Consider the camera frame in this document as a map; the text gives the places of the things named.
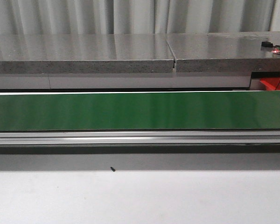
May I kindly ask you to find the green conveyor belt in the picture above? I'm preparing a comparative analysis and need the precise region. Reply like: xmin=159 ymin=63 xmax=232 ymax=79
xmin=0 ymin=91 xmax=280 ymax=131

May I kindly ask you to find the grey stone countertop slab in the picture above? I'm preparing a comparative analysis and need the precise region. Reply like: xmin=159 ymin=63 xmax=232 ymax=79
xmin=0 ymin=32 xmax=280 ymax=74

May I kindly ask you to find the red plastic tray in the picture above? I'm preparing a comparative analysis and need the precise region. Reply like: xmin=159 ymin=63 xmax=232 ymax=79
xmin=260 ymin=77 xmax=280 ymax=91

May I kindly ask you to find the small sensor circuit board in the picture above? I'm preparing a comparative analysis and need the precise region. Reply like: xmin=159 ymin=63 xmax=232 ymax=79
xmin=261 ymin=41 xmax=280 ymax=55

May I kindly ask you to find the white pleated curtain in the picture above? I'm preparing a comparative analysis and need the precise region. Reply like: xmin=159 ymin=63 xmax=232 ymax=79
xmin=0 ymin=0 xmax=280 ymax=35

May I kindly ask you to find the aluminium conveyor frame rail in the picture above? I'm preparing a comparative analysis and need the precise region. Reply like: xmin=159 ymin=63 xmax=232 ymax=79
xmin=0 ymin=130 xmax=280 ymax=145

